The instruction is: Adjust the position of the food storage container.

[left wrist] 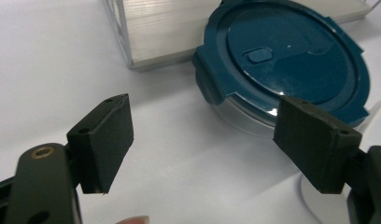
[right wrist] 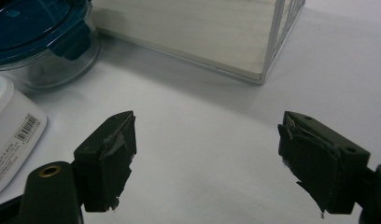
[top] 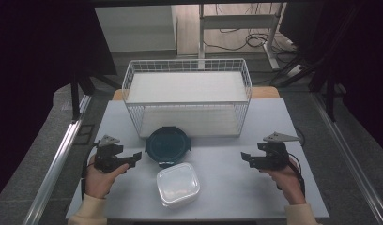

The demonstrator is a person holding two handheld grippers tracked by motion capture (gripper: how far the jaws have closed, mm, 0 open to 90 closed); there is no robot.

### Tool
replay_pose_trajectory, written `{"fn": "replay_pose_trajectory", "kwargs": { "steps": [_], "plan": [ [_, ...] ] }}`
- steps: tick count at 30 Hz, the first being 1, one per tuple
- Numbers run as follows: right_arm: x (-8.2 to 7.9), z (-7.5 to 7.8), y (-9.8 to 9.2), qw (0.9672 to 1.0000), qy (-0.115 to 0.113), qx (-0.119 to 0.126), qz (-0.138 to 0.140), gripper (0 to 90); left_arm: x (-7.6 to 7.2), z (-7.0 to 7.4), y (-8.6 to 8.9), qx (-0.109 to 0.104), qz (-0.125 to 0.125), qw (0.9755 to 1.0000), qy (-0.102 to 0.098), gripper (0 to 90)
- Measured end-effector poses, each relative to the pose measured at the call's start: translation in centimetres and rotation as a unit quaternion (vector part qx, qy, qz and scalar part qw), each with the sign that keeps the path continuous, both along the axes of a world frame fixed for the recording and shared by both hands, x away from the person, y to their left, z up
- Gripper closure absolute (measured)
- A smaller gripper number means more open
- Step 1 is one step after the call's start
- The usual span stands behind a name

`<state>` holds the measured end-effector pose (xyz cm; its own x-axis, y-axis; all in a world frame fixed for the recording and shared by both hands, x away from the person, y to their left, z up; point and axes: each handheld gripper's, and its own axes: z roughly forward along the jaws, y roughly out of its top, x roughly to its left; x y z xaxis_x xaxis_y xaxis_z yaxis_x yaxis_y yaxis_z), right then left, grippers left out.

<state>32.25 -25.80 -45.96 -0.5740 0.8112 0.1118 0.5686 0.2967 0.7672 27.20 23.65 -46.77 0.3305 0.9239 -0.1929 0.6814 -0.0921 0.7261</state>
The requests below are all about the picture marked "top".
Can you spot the dark teal round lid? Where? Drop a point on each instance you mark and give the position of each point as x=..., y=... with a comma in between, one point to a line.
x=167, y=145

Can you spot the black metal stand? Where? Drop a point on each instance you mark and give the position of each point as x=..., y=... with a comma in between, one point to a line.
x=329, y=93
x=75, y=97

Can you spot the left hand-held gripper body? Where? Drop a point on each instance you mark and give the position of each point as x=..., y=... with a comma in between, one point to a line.
x=106, y=156

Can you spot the person's right hand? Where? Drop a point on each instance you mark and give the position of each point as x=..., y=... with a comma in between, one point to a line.
x=288, y=184

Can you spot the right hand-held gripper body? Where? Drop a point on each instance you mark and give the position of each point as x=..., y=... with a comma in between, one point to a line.
x=274, y=156

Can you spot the white cabinet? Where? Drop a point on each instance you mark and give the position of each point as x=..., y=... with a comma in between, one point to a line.
x=136, y=28

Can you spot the aluminium rail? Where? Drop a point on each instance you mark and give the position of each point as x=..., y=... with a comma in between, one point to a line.
x=352, y=162
x=56, y=165

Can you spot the white square lidded container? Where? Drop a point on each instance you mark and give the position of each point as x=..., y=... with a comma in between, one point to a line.
x=177, y=185

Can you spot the white shelf board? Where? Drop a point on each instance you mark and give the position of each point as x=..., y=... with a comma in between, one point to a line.
x=188, y=87

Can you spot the person's left hand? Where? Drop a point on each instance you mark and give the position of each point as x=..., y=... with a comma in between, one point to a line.
x=99, y=184

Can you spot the white power strip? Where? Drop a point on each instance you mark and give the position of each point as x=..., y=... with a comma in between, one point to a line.
x=294, y=70

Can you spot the white metal desk frame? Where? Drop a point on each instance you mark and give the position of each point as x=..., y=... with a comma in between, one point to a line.
x=236, y=22

